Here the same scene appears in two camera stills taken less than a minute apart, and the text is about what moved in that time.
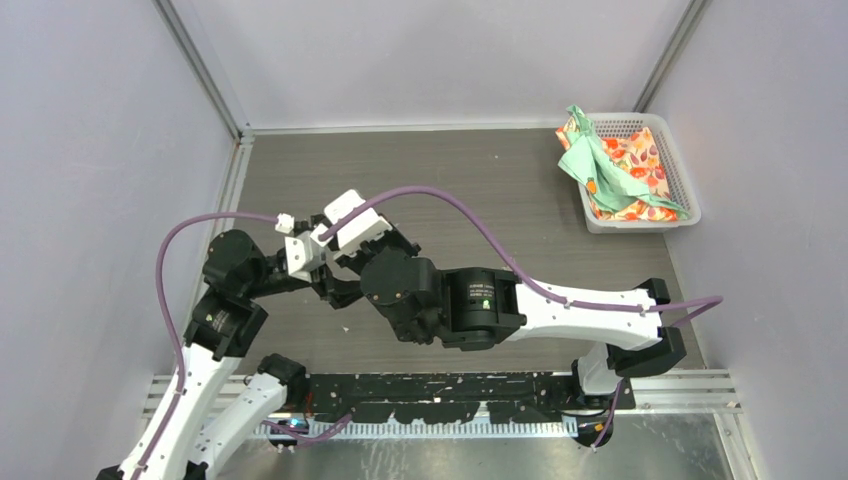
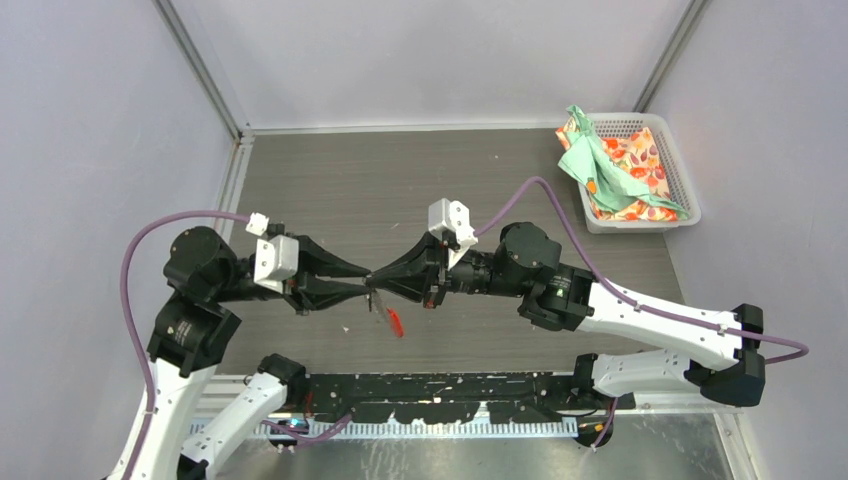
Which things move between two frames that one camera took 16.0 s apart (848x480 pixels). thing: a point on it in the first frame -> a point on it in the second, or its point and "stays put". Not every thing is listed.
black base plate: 520,397 stays put
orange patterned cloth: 634,152 stays put
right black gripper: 390,239 -> 422,274
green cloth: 609,183 stays put
